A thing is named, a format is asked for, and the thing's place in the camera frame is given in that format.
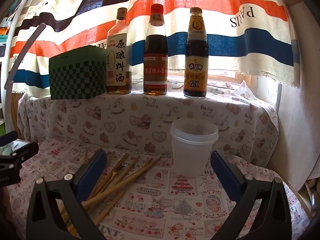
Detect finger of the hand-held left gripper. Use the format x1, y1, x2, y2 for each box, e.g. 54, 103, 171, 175
0, 142, 39, 172
0, 131, 18, 147

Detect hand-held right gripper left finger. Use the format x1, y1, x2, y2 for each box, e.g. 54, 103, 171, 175
26, 149, 108, 240

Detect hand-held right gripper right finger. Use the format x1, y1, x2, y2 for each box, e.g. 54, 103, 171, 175
210, 150, 292, 240

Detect pile of wooden chopsticks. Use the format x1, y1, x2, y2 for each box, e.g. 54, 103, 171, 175
59, 149, 163, 238

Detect translucent plastic cup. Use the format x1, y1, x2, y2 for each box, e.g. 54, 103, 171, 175
169, 118, 219, 177

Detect bear-print white cloth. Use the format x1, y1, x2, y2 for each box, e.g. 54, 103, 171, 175
17, 79, 279, 168

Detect red-print tablecloth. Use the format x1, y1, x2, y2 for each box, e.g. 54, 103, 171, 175
5, 137, 310, 240

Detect green checkered box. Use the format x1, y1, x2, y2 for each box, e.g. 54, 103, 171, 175
49, 44, 108, 100

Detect dark oyster sauce bottle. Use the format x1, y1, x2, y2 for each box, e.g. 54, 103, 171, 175
183, 7, 209, 98

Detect clear cooking wine bottle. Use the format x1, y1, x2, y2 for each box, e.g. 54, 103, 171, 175
106, 7, 132, 95

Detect red-capped sesame oil bottle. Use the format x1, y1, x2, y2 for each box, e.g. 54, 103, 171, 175
143, 4, 168, 96

